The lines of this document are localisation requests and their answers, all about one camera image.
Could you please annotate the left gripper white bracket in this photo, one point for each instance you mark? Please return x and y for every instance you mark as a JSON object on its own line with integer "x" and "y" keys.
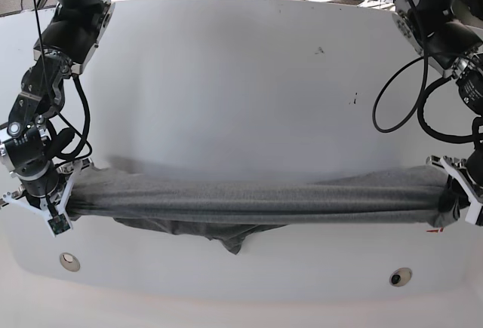
{"x": 458, "y": 193}

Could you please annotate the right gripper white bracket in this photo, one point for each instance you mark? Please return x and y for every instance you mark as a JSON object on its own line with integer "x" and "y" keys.
{"x": 47, "y": 192}

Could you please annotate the grey T-shirt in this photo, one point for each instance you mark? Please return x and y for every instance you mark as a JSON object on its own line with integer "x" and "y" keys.
{"x": 230, "y": 211}

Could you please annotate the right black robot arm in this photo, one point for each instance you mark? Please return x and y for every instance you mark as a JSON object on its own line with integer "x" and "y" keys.
{"x": 47, "y": 162}

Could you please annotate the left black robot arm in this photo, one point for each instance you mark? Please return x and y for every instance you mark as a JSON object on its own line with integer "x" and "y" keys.
{"x": 455, "y": 52}

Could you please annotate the left round table grommet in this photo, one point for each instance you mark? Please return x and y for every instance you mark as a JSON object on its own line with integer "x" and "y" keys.
{"x": 69, "y": 262}

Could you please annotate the round table grommet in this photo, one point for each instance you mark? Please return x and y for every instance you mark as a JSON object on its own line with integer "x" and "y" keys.
{"x": 69, "y": 262}
{"x": 400, "y": 277}

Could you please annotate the right round table grommet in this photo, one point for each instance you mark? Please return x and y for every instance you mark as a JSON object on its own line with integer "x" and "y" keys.
{"x": 400, "y": 277}

